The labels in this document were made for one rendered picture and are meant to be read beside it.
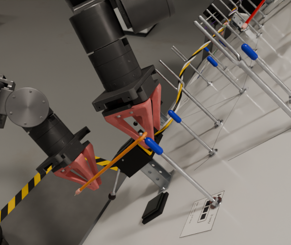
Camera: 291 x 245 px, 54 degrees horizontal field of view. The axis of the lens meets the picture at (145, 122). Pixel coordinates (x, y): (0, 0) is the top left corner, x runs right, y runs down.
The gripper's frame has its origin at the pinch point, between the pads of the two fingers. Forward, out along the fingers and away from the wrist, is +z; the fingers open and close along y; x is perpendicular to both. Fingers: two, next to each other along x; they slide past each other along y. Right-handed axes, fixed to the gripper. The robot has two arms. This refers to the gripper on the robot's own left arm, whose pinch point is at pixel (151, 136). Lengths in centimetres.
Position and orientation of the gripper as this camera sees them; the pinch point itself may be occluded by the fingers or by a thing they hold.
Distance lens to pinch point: 42.5
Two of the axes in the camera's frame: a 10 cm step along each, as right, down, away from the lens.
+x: -8.7, 2.5, 4.3
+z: 4.1, 8.5, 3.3
